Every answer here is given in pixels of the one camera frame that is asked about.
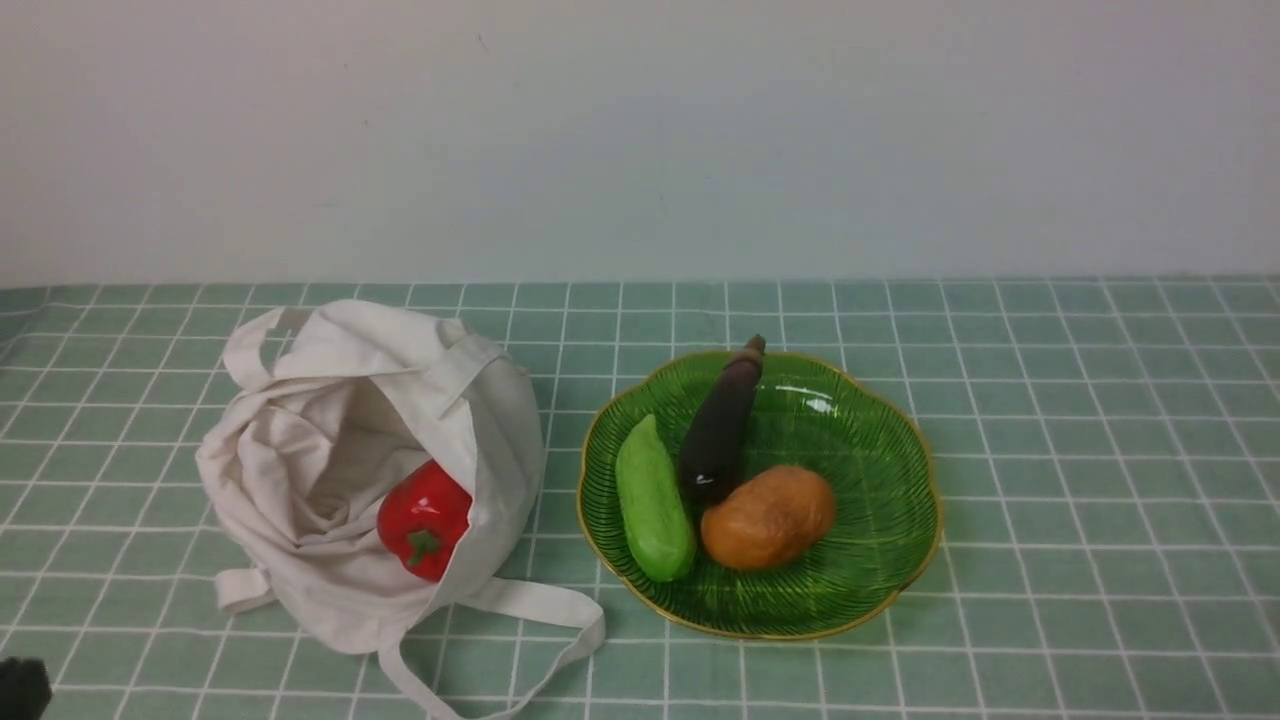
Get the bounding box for white cloth tote bag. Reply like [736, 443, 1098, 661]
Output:
[196, 299, 605, 719]

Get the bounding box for green cucumber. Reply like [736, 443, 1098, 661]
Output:
[614, 414, 698, 583]

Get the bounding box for red bell pepper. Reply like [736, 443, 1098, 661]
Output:
[376, 460, 474, 583]

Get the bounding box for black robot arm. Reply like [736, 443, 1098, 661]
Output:
[0, 657, 52, 720]

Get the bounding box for brown potato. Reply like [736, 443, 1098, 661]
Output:
[700, 465, 837, 571]

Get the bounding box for dark purple eggplant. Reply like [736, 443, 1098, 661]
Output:
[677, 334, 767, 509]

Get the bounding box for green glass leaf plate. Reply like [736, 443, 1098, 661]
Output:
[577, 350, 945, 641]

